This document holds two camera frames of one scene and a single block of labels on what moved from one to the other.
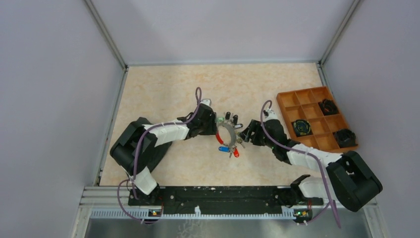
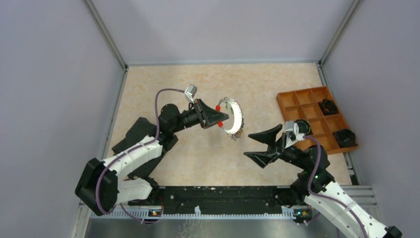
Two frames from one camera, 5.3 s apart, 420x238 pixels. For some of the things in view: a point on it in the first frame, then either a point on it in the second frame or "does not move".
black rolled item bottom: [345, 138] does not move
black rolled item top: [328, 107] does not move
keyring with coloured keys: [235, 138] to [236, 130]
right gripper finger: [246, 134] to [262, 158]
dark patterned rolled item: [301, 127] does not move
